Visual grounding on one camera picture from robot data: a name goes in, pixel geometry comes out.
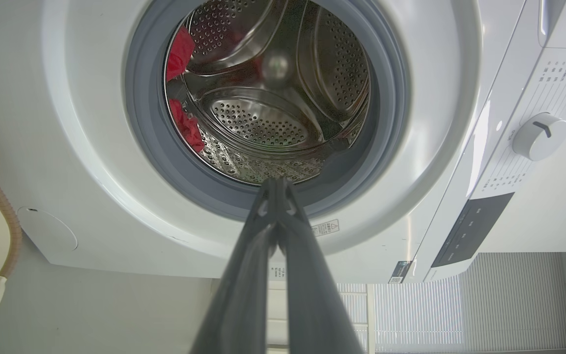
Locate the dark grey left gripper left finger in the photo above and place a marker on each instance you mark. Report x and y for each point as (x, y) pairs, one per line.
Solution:
(236, 285)

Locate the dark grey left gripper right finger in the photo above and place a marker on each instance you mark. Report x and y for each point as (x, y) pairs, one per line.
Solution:
(312, 295)

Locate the red basketball jersey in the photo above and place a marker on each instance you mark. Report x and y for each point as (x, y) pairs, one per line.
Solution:
(180, 54)

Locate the dark washing machine control panel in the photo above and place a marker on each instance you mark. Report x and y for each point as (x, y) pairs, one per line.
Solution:
(469, 231)

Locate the grey warning triangle sticker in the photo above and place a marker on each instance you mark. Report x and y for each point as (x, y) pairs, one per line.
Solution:
(325, 228)

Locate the dark QR code sticker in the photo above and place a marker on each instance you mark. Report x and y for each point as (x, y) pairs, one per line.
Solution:
(401, 273)

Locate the perforated stainless steel drum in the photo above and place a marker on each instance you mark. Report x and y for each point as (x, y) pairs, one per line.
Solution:
(263, 118)

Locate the grey rubber door gasket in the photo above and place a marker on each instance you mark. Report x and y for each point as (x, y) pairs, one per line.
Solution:
(143, 123)

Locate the round white filter cover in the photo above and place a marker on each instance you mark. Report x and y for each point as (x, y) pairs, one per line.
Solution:
(47, 236)

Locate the white front-load washing machine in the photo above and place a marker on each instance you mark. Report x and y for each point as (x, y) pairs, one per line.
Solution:
(91, 147)

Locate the white round control knob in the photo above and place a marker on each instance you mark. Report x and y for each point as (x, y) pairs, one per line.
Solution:
(538, 140)

